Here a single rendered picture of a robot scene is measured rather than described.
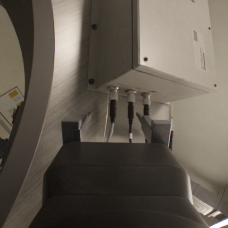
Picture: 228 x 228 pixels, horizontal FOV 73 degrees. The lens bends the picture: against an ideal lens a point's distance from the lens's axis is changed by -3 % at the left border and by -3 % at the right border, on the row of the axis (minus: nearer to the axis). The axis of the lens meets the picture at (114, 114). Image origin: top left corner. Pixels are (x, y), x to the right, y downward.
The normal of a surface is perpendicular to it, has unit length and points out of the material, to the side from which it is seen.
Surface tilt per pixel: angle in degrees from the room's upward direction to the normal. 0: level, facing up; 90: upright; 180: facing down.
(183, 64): 90
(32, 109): 90
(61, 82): 90
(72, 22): 90
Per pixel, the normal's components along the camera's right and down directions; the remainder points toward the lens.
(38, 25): 0.52, -0.11
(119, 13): -0.85, -0.09
